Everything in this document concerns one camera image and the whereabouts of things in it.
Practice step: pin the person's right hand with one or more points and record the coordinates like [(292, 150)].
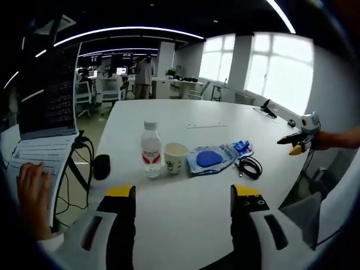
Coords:
[(323, 140)]

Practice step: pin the white table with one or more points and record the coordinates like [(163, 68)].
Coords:
[(174, 112)]

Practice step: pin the wide bright window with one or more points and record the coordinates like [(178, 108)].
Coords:
[(281, 73)]

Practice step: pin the narrow bright window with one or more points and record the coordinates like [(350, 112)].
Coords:
[(216, 59)]

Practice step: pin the blue floral packet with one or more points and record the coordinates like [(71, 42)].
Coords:
[(242, 146)]

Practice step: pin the silver laptop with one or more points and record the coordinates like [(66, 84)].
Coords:
[(50, 98)]

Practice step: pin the grey padded chair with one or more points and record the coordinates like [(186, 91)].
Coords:
[(320, 180)]

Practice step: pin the white office chair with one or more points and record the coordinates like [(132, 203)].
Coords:
[(111, 94), (84, 97)]

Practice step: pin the clear plastic water bottle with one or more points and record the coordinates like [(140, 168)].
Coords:
[(151, 152)]

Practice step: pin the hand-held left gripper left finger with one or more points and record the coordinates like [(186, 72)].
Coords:
[(121, 225)]

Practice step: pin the grey mesh office chair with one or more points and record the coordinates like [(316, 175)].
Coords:
[(306, 219)]

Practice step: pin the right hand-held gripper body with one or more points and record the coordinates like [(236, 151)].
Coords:
[(309, 123)]

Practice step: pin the black computer mouse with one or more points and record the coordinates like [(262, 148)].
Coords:
[(292, 123)]

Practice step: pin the white paper cup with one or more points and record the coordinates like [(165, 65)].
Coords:
[(175, 163)]

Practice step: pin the white low cabinet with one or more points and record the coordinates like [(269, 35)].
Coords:
[(168, 87)]

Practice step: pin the clear packet with blue pad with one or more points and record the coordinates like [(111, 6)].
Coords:
[(208, 159)]

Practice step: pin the green potted plant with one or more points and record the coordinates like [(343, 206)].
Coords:
[(170, 73)]

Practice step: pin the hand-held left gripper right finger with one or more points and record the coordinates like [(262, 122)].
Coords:
[(242, 233)]

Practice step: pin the black conference phone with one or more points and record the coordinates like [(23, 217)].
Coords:
[(268, 109)]

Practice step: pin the ceiling air vent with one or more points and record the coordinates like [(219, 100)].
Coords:
[(53, 25)]

